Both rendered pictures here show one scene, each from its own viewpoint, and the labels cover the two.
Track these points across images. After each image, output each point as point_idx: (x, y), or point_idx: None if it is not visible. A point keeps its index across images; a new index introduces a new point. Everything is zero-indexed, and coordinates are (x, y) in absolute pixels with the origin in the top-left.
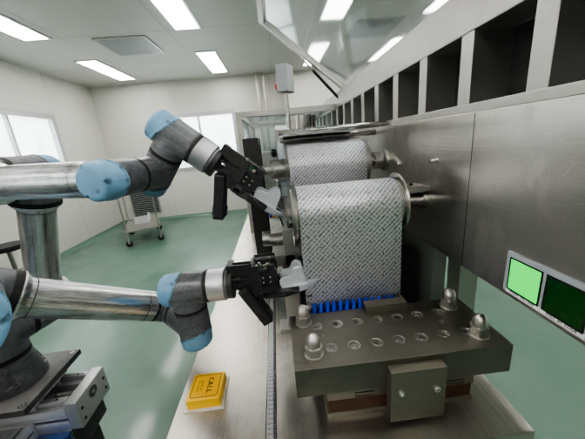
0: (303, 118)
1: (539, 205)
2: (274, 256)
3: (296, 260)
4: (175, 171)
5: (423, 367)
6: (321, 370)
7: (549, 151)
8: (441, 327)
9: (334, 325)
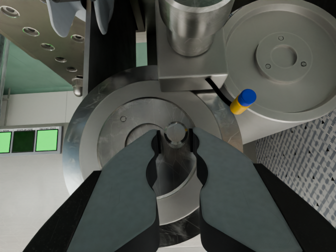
0: None
1: (45, 188)
2: (67, 0)
3: (100, 31)
4: None
5: (23, 49)
6: None
7: (41, 221)
8: (81, 70)
9: None
